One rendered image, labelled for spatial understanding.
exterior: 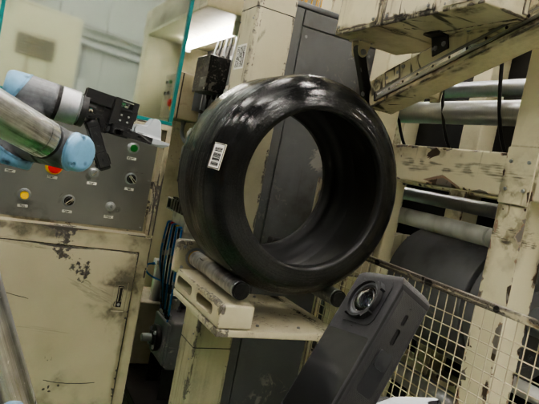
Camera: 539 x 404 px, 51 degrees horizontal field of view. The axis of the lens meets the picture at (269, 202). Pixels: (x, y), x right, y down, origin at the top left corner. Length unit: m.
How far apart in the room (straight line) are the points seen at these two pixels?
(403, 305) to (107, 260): 1.63
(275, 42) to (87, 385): 1.24
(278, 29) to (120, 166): 0.67
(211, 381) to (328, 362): 1.53
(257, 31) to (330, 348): 1.46
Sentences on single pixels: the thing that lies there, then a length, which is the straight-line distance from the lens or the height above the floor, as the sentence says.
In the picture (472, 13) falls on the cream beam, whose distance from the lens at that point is 1.46.
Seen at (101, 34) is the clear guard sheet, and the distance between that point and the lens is 1.90.
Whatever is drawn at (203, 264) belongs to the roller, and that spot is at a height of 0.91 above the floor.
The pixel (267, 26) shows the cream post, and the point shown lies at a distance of 1.76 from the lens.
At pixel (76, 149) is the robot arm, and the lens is 1.15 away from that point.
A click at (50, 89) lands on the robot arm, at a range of 1.28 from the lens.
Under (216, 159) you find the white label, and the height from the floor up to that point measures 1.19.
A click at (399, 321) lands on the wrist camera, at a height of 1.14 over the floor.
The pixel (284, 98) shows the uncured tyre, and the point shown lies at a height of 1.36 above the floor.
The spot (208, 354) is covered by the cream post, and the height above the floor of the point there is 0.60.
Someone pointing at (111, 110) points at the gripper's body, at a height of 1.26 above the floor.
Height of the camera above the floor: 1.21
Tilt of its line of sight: 4 degrees down
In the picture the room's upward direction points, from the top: 11 degrees clockwise
